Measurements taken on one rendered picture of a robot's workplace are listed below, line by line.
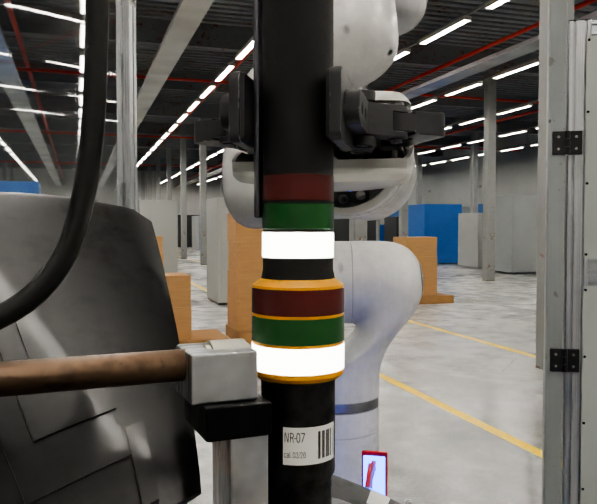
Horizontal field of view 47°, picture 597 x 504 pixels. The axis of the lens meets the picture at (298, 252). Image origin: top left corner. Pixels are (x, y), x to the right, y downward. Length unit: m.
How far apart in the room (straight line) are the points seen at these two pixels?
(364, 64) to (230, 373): 0.40
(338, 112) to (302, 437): 0.14
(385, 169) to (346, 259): 0.60
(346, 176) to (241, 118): 0.08
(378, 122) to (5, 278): 0.21
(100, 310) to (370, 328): 0.63
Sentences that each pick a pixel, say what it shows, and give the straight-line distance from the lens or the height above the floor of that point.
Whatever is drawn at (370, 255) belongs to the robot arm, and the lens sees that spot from 0.97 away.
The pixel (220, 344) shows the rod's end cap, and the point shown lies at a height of 1.36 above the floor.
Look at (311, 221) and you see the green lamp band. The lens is 0.31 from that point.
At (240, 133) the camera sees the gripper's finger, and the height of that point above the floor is 1.45.
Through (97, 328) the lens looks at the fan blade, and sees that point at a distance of 0.38.
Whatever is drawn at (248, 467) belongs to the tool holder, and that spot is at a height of 1.30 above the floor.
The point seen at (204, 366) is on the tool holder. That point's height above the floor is 1.35.
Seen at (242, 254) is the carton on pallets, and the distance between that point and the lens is 8.41.
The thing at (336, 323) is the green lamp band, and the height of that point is 1.37.
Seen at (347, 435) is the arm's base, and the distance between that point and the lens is 0.99.
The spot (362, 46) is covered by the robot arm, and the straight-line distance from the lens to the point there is 0.64.
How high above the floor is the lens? 1.41
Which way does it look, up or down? 2 degrees down
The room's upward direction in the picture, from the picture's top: straight up
